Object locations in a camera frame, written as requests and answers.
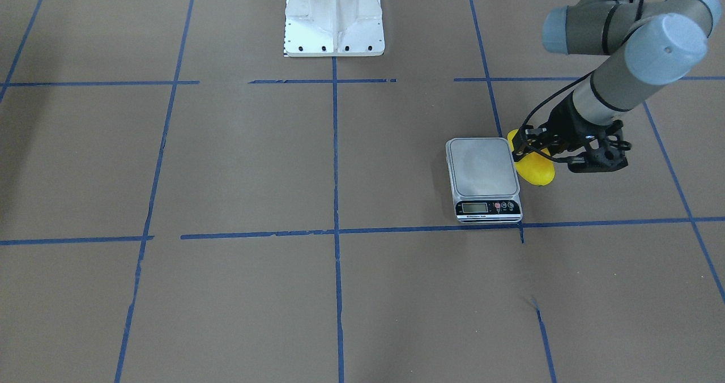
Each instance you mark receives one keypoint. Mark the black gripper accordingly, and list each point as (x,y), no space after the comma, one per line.
(568,123)

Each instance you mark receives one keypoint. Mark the yellow mango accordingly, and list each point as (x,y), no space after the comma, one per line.
(535,168)

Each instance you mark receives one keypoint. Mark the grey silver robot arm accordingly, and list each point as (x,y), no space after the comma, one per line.
(647,45)

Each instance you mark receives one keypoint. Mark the silver digital kitchen scale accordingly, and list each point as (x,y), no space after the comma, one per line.
(484,182)

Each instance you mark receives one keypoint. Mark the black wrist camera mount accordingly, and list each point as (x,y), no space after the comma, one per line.
(604,148)

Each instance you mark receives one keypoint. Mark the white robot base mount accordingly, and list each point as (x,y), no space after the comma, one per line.
(315,28)

